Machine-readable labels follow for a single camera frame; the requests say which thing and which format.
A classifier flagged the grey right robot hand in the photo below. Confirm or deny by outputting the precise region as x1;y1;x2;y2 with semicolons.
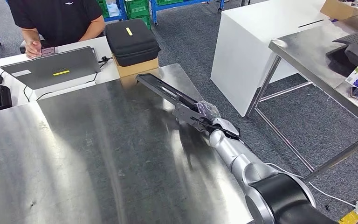
196;100;221;120

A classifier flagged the black plastic panel part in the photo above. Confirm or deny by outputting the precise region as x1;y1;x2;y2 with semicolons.
136;73;203;114

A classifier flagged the stainless steel workbench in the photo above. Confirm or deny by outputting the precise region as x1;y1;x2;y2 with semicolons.
0;63;255;224

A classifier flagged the white cabinet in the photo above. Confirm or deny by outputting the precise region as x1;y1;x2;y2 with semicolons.
210;0;335;118

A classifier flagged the cardboard box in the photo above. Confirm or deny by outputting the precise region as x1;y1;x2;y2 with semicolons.
113;56;160;78
320;0;358;21

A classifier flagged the black zip case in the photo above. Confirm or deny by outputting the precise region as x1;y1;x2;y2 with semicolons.
105;18;161;67

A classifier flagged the green plastic crate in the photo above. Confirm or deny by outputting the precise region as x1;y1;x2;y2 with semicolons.
156;0;184;6
126;14;152;30
97;0;110;19
124;0;150;18

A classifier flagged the stainless steel table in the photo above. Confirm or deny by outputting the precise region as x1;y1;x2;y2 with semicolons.
246;14;358;183

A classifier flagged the grey laptop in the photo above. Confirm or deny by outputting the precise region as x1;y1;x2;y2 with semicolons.
0;46;102;90

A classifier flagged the small dark phone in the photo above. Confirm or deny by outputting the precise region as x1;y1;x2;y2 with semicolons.
41;46;56;57

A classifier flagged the yellow floor tape square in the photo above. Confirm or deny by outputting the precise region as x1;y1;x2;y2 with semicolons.
338;195;358;224

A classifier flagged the person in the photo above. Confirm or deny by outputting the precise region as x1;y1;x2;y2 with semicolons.
7;0;106;59

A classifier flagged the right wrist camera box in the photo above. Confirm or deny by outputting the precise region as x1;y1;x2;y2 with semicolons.
172;103;214;133

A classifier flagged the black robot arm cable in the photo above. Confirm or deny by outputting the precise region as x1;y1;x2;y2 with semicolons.
191;116;255;153

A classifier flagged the black desk cable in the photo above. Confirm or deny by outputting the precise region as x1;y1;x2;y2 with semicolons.
23;56;112;103

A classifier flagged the white floor cable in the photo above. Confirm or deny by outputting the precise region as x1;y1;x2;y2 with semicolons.
265;162;357;208

